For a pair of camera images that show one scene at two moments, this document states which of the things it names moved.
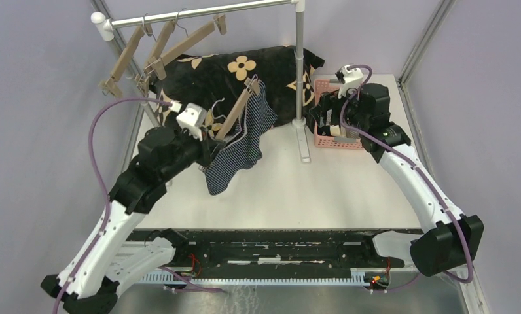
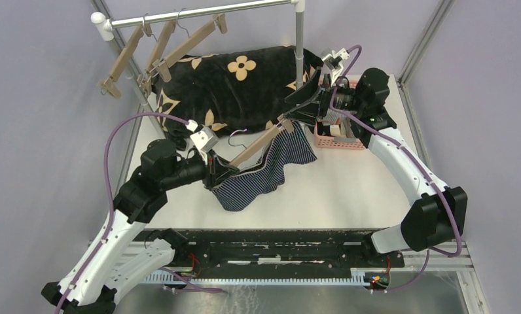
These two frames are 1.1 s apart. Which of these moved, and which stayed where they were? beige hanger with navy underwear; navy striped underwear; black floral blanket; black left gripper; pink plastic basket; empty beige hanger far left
Moved: beige hanger with navy underwear; black left gripper; navy striped underwear
Stayed: black floral blanket; empty beige hanger far left; pink plastic basket
